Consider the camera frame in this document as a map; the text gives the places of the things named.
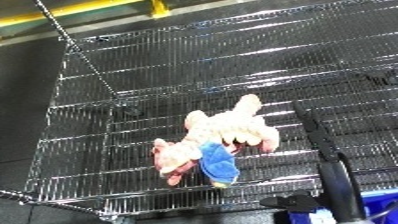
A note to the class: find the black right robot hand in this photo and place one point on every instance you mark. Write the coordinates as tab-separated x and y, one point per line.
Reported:
337	180

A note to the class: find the pink plush toy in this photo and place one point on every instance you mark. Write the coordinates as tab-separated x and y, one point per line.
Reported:
228	128

